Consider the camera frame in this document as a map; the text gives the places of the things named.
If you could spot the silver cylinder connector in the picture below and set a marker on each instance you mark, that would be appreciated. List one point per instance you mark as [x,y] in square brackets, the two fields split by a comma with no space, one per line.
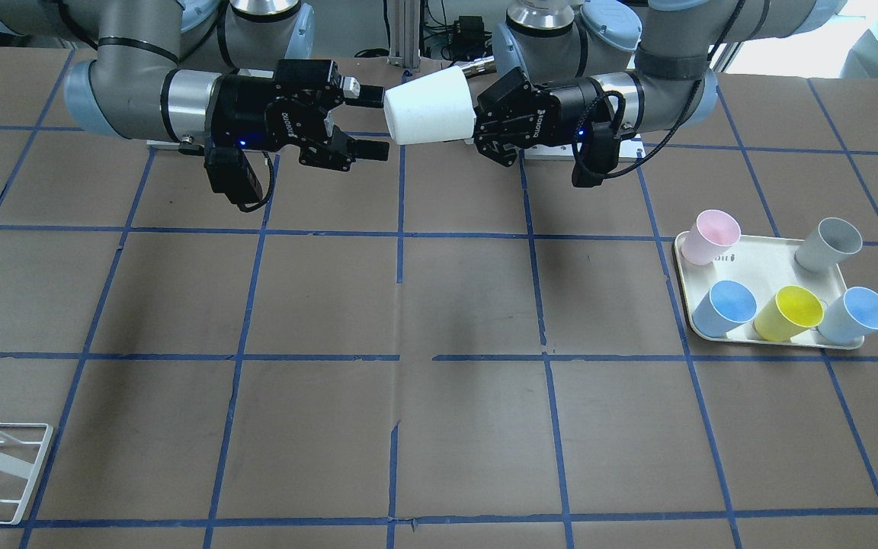
[477,67]

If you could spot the cream plastic tray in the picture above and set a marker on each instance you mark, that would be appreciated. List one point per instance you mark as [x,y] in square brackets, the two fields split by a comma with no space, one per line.
[764,265]

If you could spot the yellow cup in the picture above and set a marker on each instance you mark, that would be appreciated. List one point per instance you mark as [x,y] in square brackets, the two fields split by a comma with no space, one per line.
[792,310]

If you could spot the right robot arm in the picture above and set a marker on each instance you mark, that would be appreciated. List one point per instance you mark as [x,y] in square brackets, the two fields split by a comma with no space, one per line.
[220,73]

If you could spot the grey cup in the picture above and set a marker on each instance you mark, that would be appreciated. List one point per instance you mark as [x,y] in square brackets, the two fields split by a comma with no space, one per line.
[829,244]

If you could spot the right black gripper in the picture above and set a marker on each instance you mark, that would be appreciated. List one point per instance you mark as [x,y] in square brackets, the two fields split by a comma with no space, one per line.
[245,107]

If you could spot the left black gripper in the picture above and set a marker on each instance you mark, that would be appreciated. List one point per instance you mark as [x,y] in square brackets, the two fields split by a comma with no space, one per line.
[567,107]

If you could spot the light blue cup near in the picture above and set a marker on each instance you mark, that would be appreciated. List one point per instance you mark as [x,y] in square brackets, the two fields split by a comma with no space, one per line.
[852,316]

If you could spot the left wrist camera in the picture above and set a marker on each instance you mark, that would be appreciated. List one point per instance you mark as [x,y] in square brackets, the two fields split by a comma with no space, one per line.
[597,153]

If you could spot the pink cup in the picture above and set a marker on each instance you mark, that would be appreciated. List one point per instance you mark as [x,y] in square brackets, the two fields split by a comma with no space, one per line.
[713,233]

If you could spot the aluminium frame post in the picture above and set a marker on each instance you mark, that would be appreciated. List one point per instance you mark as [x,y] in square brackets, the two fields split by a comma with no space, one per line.
[404,31]

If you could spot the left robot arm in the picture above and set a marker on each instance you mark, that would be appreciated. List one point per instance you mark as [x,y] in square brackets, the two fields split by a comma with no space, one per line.
[592,74]

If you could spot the light blue cup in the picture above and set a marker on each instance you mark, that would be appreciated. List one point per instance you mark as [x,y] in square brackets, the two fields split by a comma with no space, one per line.
[726,306]
[852,316]

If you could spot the light blue cup far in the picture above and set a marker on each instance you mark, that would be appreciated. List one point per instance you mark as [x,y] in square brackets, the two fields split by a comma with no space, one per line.
[726,306]

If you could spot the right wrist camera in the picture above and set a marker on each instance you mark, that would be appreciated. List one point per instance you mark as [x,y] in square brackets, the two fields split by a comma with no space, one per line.
[230,173]

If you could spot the cream white cup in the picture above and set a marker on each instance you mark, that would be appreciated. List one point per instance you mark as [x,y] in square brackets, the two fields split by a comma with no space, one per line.
[430,109]

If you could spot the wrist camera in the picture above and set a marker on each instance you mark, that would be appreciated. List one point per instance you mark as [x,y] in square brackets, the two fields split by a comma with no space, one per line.
[597,153]
[230,173]

